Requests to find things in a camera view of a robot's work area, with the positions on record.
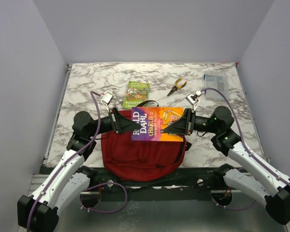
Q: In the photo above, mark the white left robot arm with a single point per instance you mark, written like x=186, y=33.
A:
x=40, y=211

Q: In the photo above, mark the clear plastic organizer box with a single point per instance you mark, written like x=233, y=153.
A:
x=219, y=81

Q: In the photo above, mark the green book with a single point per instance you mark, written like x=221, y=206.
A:
x=136, y=93

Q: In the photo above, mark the red student backpack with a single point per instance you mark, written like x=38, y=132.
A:
x=141, y=160

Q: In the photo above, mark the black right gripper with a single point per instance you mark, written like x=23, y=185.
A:
x=185, y=124

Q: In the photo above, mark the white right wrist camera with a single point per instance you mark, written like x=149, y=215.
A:
x=193, y=99

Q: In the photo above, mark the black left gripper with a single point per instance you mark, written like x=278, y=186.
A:
x=122, y=123

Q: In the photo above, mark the purple Roald Dahl book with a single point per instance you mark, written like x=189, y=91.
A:
x=153, y=121

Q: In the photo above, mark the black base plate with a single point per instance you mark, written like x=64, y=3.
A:
x=182, y=184

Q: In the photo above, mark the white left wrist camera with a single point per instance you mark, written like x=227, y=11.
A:
x=106, y=98

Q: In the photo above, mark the aluminium mounting rail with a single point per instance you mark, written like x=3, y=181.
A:
x=38, y=179

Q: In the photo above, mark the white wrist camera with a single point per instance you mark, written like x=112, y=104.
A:
x=106, y=98
x=193, y=99

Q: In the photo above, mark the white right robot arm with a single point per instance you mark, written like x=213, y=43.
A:
x=267, y=185

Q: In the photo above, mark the yellow handled pliers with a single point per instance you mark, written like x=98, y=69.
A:
x=176, y=87

